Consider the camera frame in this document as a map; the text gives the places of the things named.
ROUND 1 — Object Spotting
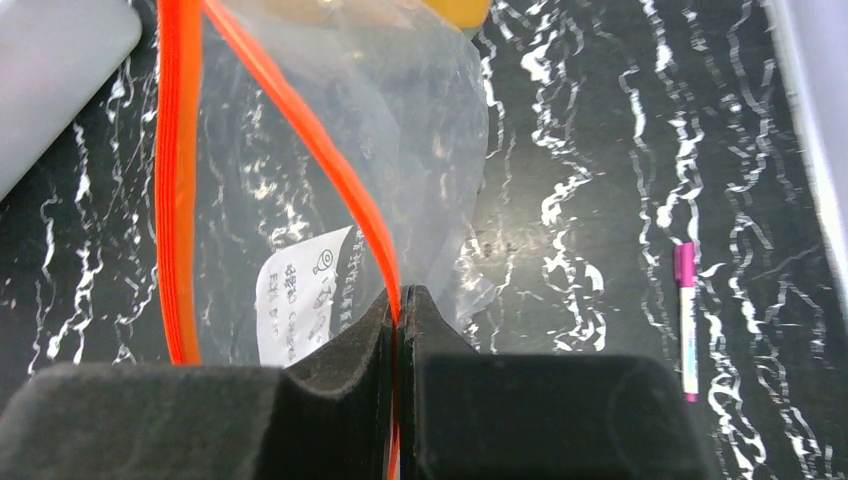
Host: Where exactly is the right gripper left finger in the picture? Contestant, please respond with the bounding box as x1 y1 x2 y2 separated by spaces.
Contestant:
1 296 391 479

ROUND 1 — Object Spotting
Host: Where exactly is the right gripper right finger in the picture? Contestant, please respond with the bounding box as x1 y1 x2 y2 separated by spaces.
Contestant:
398 286 715 479

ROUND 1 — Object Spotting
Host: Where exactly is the clear zip top bag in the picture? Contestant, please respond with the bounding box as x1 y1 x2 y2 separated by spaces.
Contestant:
154 1 494 479

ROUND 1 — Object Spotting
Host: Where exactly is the purple white pen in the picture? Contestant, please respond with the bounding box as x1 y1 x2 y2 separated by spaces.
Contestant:
674 242 699 403

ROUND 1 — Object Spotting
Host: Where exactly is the white plastic bin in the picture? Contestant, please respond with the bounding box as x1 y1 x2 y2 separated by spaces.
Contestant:
1 0 142 195

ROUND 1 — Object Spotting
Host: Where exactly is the round drawer cabinet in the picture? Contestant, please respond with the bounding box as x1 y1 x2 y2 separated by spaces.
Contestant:
423 0 493 30

